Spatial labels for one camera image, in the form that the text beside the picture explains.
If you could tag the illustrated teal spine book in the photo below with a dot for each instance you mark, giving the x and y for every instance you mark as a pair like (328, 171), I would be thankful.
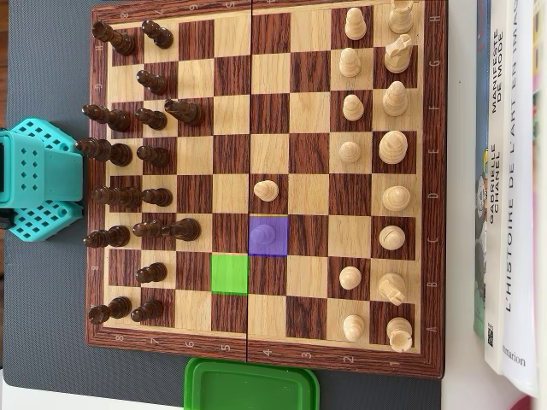
(480, 256)

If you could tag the light wooden knight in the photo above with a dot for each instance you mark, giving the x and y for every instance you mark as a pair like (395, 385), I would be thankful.
(392, 288)
(398, 53)

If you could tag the dark wooden pawn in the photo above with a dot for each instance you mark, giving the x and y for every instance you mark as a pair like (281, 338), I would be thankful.
(157, 196)
(157, 34)
(151, 118)
(152, 155)
(151, 272)
(147, 310)
(151, 82)
(147, 228)

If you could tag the dark wooden bishop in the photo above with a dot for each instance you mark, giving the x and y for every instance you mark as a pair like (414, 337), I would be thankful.
(107, 116)
(107, 237)

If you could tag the dark wooden king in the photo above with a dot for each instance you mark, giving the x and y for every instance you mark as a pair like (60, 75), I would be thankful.
(104, 150)

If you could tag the light wooden bishop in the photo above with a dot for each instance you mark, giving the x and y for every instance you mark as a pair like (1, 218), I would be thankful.
(395, 98)
(392, 238)

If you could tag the dark wooden rook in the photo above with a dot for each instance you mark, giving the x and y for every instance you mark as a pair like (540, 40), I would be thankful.
(113, 37)
(109, 309)

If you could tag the dark gray table mat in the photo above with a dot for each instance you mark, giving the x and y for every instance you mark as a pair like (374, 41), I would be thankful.
(42, 64)

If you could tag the pink round object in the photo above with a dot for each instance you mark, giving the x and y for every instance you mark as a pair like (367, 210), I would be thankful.
(532, 403)

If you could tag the light wooden pawn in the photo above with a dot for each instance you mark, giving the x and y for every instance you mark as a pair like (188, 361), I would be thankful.
(355, 23)
(266, 190)
(263, 235)
(349, 62)
(353, 107)
(350, 151)
(350, 277)
(354, 327)

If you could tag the dark wooden queen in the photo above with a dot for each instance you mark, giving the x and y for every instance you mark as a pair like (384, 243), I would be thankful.
(116, 196)

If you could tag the white Gabrielle Chanel book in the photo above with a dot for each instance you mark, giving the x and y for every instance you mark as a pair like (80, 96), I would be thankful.
(495, 265)

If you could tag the book with coloured page edges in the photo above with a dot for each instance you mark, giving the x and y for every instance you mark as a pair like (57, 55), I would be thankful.
(542, 171)

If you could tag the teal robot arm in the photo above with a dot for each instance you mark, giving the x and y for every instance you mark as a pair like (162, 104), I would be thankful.
(38, 171)

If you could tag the light wooden rook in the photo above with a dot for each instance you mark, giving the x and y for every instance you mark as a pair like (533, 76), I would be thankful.
(401, 15)
(399, 335)

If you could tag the dark wooden knight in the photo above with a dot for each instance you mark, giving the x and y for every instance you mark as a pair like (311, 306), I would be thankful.
(184, 111)
(181, 229)

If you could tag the green plastic container lid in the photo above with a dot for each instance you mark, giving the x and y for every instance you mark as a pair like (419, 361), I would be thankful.
(252, 388)

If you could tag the wooden folding chessboard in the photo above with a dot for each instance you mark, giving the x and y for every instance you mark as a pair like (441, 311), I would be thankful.
(307, 111)

